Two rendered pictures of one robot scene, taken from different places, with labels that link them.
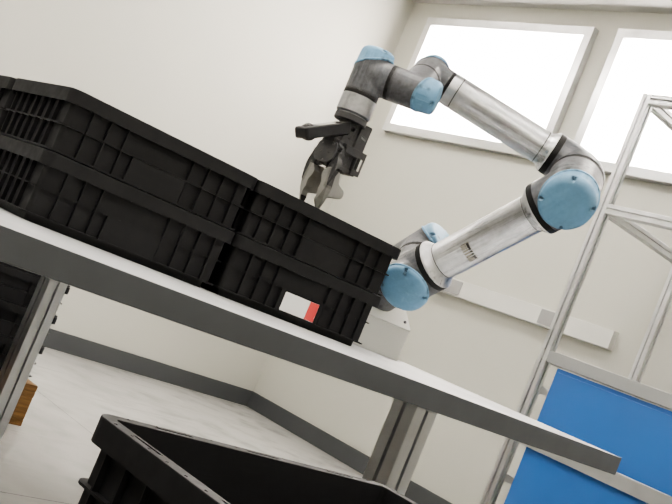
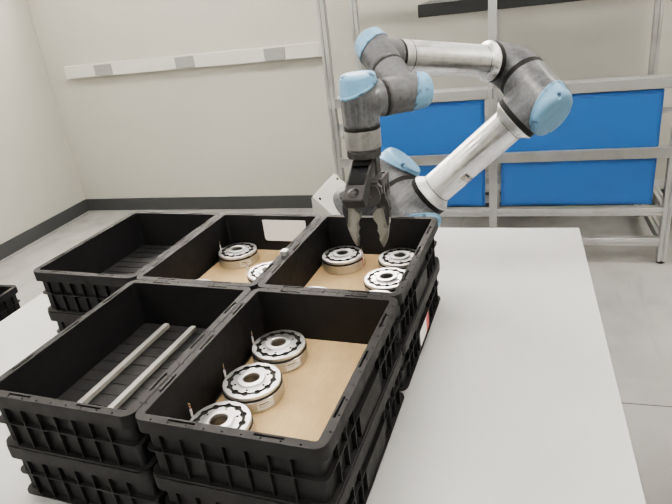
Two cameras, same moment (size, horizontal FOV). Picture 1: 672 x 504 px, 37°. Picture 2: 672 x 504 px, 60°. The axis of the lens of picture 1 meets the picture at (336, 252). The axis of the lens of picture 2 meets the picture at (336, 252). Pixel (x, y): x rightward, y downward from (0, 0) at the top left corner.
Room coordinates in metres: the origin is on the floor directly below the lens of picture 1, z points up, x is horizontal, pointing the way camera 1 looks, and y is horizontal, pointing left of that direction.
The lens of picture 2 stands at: (1.09, 0.74, 1.45)
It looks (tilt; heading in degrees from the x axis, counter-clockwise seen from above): 24 degrees down; 330
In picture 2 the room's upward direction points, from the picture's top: 7 degrees counter-clockwise
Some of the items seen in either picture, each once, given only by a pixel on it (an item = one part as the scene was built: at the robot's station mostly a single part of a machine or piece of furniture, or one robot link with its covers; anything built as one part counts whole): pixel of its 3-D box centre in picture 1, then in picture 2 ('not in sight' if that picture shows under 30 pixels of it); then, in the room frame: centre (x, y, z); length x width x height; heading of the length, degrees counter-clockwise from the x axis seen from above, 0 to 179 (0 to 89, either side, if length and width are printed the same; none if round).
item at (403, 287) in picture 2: (294, 211); (355, 253); (2.09, 0.11, 0.92); 0.40 x 0.30 x 0.02; 128
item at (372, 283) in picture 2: not in sight; (386, 278); (2.04, 0.07, 0.86); 0.10 x 0.10 x 0.01
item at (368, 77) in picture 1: (370, 74); (360, 100); (2.08, 0.08, 1.25); 0.09 x 0.08 x 0.11; 80
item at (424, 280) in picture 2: (284, 233); (357, 273); (2.09, 0.11, 0.87); 0.40 x 0.30 x 0.11; 128
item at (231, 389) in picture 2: not in sight; (251, 381); (1.90, 0.47, 0.86); 0.10 x 0.10 x 0.01
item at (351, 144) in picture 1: (343, 144); (367, 176); (2.08, 0.07, 1.09); 0.09 x 0.08 x 0.12; 129
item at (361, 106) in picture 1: (354, 108); (361, 139); (2.08, 0.08, 1.17); 0.08 x 0.08 x 0.05
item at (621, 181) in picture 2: not in sight; (576, 151); (2.89, -1.72, 0.60); 0.72 x 0.03 x 0.56; 42
